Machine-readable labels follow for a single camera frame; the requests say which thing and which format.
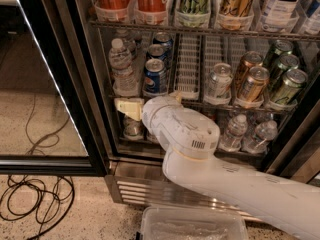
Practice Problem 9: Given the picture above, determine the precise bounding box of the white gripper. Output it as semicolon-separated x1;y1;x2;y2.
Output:
114;91;185;141

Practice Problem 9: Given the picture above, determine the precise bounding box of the blue pepsi can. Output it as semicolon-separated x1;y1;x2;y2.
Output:
146;44;167;64
144;58;167;94
153;32;173;55

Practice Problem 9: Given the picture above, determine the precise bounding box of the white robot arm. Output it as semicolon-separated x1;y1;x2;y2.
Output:
115;96;320;240

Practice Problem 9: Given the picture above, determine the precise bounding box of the lower shelf silver can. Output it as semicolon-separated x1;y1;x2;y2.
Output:
123;117;143;140

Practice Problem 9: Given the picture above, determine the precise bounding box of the empty white shelf tray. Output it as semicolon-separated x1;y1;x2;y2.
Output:
174;34;201;101

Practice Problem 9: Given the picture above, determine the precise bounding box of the white silver soda can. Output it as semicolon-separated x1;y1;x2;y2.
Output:
207;63;233;98

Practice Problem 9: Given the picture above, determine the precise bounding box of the steel fridge base grille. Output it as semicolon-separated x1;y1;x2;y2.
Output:
105;161;259;222

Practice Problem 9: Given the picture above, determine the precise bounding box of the front copper soda can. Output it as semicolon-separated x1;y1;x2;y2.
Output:
237;66;270;102

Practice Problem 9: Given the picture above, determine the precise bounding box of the copper soda can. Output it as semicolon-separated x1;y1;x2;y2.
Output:
237;66;270;102
234;51;264;87

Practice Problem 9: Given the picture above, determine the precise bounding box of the rear copper soda can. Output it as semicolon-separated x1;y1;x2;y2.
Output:
234;51;264;87

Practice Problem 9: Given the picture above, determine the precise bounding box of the glass fridge door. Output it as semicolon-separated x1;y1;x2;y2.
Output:
0;0;108;176

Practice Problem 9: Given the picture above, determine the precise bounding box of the front green soda can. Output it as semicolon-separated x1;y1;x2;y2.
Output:
270;69;308;105

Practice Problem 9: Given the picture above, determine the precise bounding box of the green soda can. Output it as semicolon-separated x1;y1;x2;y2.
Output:
263;40;294;68
270;69;308;105
269;54;300;89

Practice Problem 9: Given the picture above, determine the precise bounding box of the middle green soda can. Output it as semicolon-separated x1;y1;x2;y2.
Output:
269;54;300;89

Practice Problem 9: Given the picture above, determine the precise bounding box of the rear green soda can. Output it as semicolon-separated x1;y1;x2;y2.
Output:
263;40;294;68

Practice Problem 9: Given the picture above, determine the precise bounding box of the brown juice bottle white cap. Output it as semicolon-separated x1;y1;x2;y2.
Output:
147;131;159;144

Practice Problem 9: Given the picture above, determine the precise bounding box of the front clear water bottle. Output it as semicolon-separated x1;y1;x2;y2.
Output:
108;38;137;92

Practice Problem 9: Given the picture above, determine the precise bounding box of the clear water bottle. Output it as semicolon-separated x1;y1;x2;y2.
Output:
108;38;137;92
115;29;137;58

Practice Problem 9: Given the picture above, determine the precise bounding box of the rear clear water bottle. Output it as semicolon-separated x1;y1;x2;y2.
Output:
115;29;137;58

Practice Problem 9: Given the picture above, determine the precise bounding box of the lower left water bottle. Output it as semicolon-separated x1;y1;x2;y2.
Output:
219;114;248;152

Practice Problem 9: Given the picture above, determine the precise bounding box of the lower right water bottle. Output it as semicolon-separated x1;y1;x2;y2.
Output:
242;120;278;154

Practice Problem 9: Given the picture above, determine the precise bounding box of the clear plastic storage bin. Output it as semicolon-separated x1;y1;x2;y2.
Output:
138;206;249;240

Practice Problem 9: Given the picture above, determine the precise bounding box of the white labelled drink carton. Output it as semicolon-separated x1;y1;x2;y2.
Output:
261;0;308;20

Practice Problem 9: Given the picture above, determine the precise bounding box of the blue white drink carton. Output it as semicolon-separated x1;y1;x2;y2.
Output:
299;0;320;35

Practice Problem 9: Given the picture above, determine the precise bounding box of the middle wire shelf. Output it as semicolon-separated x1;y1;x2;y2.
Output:
109;93;298;115

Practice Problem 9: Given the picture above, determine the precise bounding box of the wire shelf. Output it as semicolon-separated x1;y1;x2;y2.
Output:
109;93;298;115
89;20;320;42

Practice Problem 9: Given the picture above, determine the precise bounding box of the top wire shelf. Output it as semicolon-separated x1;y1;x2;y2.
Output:
89;20;320;42

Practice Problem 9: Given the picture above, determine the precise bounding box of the black cable on floor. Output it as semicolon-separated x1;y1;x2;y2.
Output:
0;93;76;240

